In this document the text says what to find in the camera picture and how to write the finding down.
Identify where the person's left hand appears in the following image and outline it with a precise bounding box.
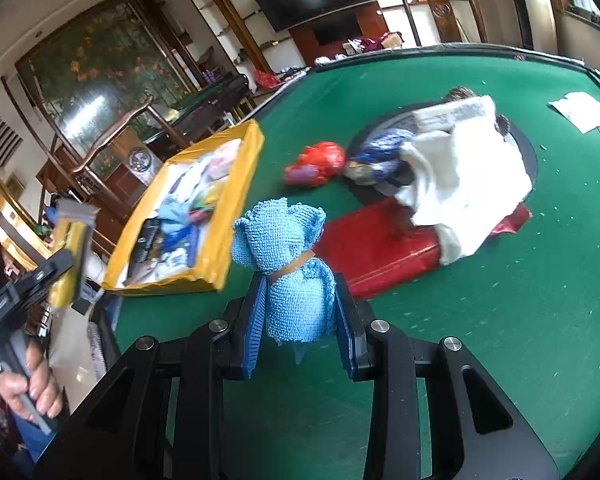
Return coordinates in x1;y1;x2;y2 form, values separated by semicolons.
0;340;64;422

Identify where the round mahjong table centre panel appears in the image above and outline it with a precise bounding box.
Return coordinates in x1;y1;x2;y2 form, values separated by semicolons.
344;102;539;205

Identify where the light blue towel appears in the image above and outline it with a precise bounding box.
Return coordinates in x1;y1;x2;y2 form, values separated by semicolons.
232;197;336;344

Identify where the wooden chair by window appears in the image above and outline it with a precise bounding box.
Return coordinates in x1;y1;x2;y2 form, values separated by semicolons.
401;0;488;47

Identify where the yellow cardboard box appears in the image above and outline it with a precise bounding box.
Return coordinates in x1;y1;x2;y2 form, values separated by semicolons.
104;119;264;296

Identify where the yellow sponge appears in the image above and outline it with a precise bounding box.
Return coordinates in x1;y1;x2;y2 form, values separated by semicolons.
48;198;98;310

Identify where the large floral painting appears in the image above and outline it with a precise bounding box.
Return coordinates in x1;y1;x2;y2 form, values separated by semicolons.
16;0;194;157

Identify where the wooden chair near box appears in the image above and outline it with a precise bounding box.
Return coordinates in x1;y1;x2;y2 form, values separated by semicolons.
38;125;182;256

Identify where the white paper sheet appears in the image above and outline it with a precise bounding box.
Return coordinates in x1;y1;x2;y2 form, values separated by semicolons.
548;91;600;134

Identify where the blue white plastic bag bundle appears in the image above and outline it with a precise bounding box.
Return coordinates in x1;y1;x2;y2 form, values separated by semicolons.
342;128;416;186

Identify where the white cloth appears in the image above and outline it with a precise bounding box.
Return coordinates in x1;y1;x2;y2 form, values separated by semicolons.
394;96;532;266

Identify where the red fabric pouch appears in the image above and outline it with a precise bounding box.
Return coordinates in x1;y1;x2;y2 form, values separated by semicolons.
311;196;534;302

